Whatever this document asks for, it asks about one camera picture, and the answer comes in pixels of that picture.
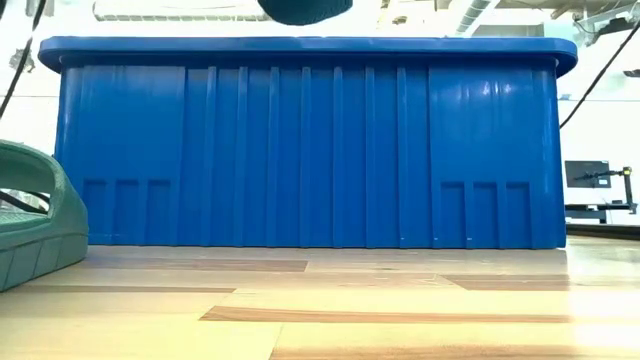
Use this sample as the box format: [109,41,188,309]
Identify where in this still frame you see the dark background monitor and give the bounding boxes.
[564,159,612,190]

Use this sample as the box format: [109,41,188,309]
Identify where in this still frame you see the black aluminium rail frame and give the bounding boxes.
[565,223,640,241]

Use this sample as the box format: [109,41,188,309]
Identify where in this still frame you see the thin black cable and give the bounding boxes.
[558,20,640,130]
[0,0,49,121]

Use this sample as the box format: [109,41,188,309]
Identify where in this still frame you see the white ceiling vent panel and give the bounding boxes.
[92,0,271,23]

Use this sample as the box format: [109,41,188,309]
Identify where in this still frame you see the dark background desk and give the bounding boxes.
[564,202,639,225]

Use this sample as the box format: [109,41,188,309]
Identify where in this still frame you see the grey ceiling duct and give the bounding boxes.
[451,0,497,37]

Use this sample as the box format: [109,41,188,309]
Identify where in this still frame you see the blue plastic bin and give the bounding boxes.
[38,35,579,250]

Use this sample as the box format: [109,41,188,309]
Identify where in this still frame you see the green rubber slide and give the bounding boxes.
[257,0,354,27]
[0,139,90,294]

